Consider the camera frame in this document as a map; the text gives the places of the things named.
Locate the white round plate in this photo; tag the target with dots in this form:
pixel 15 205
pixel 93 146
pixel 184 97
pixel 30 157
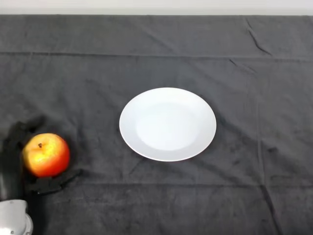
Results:
pixel 167 127

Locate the red yellow apple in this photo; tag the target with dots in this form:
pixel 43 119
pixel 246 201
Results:
pixel 46 156

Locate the black cloth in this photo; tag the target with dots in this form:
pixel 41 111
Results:
pixel 97 73

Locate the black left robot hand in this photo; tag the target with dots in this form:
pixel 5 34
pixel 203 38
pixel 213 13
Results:
pixel 11 166

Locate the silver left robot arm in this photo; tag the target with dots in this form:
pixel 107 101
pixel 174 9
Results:
pixel 13 215

